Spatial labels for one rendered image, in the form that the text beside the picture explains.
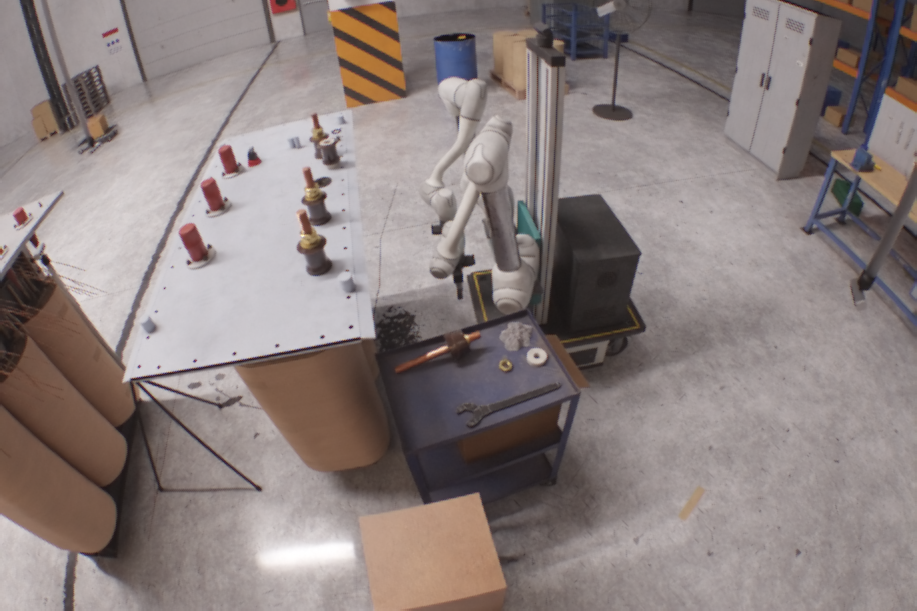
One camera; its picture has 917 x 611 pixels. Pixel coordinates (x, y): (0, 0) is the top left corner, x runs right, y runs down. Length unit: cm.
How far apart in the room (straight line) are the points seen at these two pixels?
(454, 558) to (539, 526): 104
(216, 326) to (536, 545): 170
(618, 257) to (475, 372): 95
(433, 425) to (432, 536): 40
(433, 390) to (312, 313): 57
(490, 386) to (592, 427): 107
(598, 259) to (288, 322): 145
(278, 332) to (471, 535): 77
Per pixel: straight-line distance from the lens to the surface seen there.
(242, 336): 129
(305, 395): 172
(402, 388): 162
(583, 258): 215
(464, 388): 160
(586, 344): 250
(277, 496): 258
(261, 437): 279
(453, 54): 632
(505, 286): 181
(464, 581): 130
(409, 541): 134
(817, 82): 538
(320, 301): 128
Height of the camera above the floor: 220
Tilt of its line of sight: 41 degrees down
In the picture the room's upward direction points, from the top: 5 degrees counter-clockwise
